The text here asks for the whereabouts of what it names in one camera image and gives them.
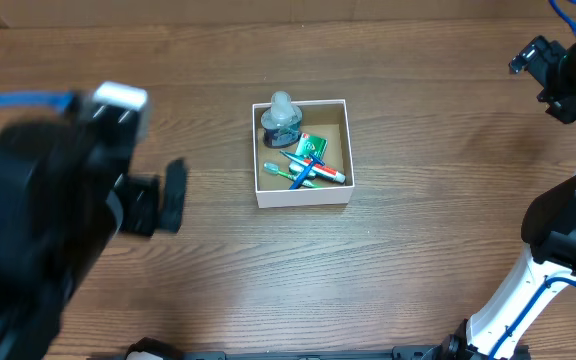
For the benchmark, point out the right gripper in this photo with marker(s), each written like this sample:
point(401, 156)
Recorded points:
point(553, 73)

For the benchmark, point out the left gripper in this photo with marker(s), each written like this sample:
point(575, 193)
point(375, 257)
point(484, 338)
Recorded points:
point(138, 205)

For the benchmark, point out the green white toothbrush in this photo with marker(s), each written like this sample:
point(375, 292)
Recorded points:
point(274, 169)

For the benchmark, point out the dark blue pump bottle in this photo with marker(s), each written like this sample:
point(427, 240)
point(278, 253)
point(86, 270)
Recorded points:
point(281, 121)

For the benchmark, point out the blue disposable razor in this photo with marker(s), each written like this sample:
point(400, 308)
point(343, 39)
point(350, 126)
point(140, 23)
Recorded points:
point(304, 172)

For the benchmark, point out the green white soap bar package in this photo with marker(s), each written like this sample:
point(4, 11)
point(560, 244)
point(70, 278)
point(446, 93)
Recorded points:
point(309, 144)

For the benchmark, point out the green red toothpaste tube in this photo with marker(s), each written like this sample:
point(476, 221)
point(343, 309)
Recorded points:
point(324, 172)

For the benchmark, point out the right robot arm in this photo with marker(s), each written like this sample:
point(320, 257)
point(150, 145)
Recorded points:
point(547, 263)

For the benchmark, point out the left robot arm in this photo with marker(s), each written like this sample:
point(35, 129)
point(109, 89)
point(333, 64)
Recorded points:
point(65, 192)

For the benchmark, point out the white cardboard box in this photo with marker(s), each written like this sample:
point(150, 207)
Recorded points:
point(324, 118)

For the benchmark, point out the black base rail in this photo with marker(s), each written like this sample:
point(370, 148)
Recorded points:
point(148, 348)

